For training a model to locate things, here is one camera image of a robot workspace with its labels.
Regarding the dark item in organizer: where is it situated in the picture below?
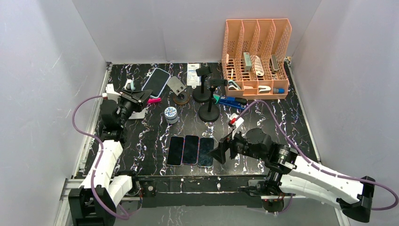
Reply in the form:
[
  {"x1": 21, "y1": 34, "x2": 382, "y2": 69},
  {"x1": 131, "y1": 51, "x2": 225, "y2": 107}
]
[{"x1": 270, "y1": 54, "x2": 279, "y2": 73}]

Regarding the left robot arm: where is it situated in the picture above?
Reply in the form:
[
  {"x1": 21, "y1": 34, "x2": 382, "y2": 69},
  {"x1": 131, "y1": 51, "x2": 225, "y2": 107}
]
[{"x1": 68, "y1": 89, "x2": 152, "y2": 226}]

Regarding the blue capped tube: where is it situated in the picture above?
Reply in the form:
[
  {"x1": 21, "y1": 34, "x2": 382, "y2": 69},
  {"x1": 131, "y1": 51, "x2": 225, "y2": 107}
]
[{"x1": 273, "y1": 88, "x2": 285, "y2": 94}]

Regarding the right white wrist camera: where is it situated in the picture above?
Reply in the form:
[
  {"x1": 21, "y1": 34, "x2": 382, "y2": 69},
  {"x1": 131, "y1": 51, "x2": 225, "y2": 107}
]
[{"x1": 228, "y1": 113, "x2": 244, "y2": 139}]

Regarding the white blister pack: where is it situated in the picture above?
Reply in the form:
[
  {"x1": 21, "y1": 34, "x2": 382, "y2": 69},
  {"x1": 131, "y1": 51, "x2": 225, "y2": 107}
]
[{"x1": 187, "y1": 64, "x2": 201, "y2": 89}]

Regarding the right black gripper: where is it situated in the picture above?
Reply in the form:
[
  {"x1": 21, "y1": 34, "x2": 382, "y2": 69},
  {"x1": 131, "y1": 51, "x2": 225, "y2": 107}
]
[{"x1": 208, "y1": 126, "x2": 266, "y2": 164}]

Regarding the blue stapler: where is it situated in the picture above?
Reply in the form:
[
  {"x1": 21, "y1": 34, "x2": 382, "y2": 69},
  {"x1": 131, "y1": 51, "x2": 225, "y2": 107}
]
[{"x1": 218, "y1": 96, "x2": 247, "y2": 110}]

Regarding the white teal clip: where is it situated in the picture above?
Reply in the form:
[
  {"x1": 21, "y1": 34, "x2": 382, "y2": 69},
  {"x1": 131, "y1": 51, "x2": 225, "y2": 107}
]
[{"x1": 123, "y1": 79, "x2": 135, "y2": 91}]

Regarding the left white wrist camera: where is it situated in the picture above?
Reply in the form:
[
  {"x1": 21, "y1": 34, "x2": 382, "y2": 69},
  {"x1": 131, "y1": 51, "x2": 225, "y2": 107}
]
[{"x1": 102, "y1": 84, "x2": 121, "y2": 102}]

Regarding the orange file organizer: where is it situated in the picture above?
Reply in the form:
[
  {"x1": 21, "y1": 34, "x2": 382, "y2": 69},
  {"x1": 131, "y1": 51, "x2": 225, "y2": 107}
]
[{"x1": 222, "y1": 18, "x2": 292, "y2": 100}]

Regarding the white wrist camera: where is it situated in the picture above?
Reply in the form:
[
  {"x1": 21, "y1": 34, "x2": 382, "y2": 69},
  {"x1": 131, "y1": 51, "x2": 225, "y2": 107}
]
[
  {"x1": 102, "y1": 84, "x2": 121, "y2": 102},
  {"x1": 228, "y1": 113, "x2": 244, "y2": 139}
]

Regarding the grey item in organizer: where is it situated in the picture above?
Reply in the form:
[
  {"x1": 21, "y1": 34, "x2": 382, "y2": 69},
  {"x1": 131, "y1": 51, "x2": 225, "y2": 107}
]
[{"x1": 243, "y1": 52, "x2": 252, "y2": 72}]

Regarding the white phone stand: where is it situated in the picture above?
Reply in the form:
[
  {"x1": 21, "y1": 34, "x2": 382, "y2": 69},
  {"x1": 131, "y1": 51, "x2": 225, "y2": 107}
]
[{"x1": 128, "y1": 108, "x2": 147, "y2": 120}]

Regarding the green small box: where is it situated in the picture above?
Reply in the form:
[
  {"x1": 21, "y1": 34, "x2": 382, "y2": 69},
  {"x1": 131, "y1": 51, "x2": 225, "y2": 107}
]
[{"x1": 213, "y1": 94, "x2": 220, "y2": 104}]

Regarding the purple smartphone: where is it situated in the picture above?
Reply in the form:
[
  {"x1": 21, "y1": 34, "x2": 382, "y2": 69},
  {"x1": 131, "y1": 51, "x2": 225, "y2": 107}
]
[{"x1": 166, "y1": 136, "x2": 184, "y2": 166}]

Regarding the black smartphone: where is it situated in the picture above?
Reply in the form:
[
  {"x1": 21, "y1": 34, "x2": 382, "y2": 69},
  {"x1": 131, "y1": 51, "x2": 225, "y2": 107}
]
[{"x1": 182, "y1": 135, "x2": 200, "y2": 165}]

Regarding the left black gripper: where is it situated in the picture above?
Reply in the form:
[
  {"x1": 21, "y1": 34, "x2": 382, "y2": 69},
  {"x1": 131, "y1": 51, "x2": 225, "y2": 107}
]
[{"x1": 118, "y1": 89, "x2": 153, "y2": 127}]

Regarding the pink marker pen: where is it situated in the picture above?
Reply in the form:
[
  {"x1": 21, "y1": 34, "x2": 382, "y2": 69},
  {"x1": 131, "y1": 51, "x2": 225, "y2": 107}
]
[{"x1": 147, "y1": 98, "x2": 161, "y2": 104}]

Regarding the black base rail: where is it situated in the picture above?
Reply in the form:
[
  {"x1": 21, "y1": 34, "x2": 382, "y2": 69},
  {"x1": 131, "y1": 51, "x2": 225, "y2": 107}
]
[{"x1": 122, "y1": 175, "x2": 290, "y2": 210}]

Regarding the light blue smartphone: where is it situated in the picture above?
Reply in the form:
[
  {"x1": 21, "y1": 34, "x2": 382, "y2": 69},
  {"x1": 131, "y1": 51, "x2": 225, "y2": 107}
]
[{"x1": 142, "y1": 68, "x2": 171, "y2": 98}]

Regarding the black phone stand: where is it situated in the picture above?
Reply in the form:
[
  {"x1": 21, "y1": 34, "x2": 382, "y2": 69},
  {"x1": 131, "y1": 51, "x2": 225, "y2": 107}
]
[
  {"x1": 198, "y1": 79, "x2": 228, "y2": 122},
  {"x1": 192, "y1": 66, "x2": 213, "y2": 103}
]

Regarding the white item in organizer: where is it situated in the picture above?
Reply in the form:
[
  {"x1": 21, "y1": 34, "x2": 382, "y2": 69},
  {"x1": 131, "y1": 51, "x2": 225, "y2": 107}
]
[{"x1": 254, "y1": 56, "x2": 264, "y2": 77}]

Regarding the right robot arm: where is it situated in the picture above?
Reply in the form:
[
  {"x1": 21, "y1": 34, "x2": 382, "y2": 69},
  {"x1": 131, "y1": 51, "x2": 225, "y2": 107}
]
[{"x1": 208, "y1": 128, "x2": 374, "y2": 223}]

